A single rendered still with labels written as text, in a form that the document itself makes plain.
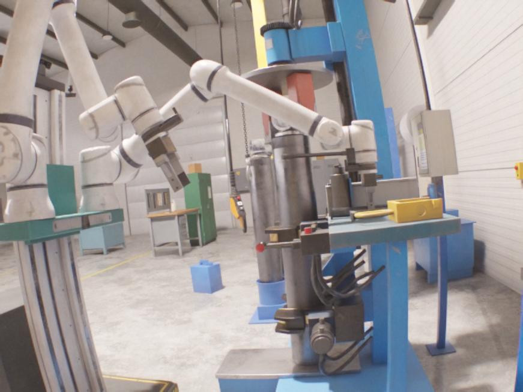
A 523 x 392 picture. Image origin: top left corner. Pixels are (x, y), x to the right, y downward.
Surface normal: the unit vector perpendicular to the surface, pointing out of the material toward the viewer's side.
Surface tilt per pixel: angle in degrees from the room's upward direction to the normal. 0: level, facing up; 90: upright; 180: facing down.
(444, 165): 90
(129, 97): 91
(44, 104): 90
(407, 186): 90
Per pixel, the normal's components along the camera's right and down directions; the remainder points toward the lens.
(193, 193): -0.15, 0.04
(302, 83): 0.38, -0.01
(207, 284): -0.49, 0.07
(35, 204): 0.67, -0.43
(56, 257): 0.98, -0.10
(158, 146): 0.04, 0.14
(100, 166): 0.65, -0.04
